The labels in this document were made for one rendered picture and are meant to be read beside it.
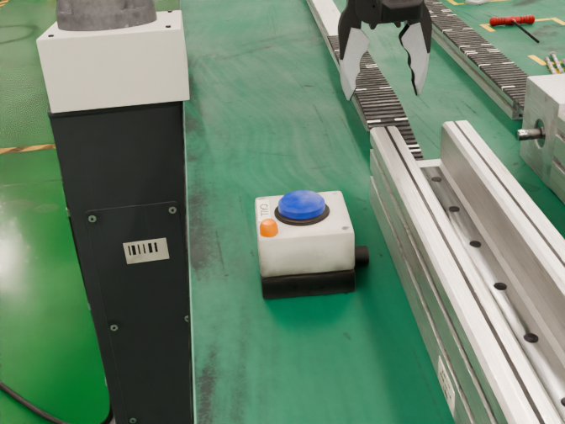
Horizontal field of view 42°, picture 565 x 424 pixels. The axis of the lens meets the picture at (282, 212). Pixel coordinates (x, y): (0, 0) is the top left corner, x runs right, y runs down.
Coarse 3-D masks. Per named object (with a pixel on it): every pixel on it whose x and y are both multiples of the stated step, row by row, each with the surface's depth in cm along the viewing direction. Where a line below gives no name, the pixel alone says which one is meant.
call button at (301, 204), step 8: (296, 192) 64; (304, 192) 64; (312, 192) 64; (280, 200) 63; (288, 200) 63; (296, 200) 63; (304, 200) 63; (312, 200) 63; (320, 200) 63; (280, 208) 62; (288, 208) 62; (296, 208) 62; (304, 208) 62; (312, 208) 62; (320, 208) 62; (288, 216) 62; (296, 216) 62; (304, 216) 62; (312, 216) 62
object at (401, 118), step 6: (390, 114) 91; (396, 114) 91; (402, 114) 91; (366, 120) 91; (372, 120) 90; (378, 120) 90; (384, 120) 90; (390, 120) 90; (396, 120) 90; (402, 120) 90; (408, 120) 90
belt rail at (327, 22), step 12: (312, 0) 152; (324, 0) 151; (312, 12) 153; (324, 12) 142; (336, 12) 141; (324, 24) 133; (336, 24) 133; (324, 36) 135; (336, 60) 120; (360, 108) 99
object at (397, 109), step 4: (376, 108) 93; (380, 108) 93; (384, 108) 93; (388, 108) 93; (392, 108) 93; (396, 108) 93; (400, 108) 93; (364, 112) 92; (368, 112) 93; (372, 112) 92; (376, 112) 92; (380, 112) 92; (384, 112) 92; (388, 112) 92; (392, 112) 92; (396, 112) 92; (400, 112) 92; (364, 116) 92
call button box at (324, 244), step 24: (336, 192) 67; (264, 216) 63; (336, 216) 63; (264, 240) 60; (288, 240) 60; (312, 240) 60; (336, 240) 60; (264, 264) 61; (288, 264) 61; (312, 264) 61; (336, 264) 62; (360, 264) 66; (264, 288) 62; (288, 288) 62; (312, 288) 63; (336, 288) 63
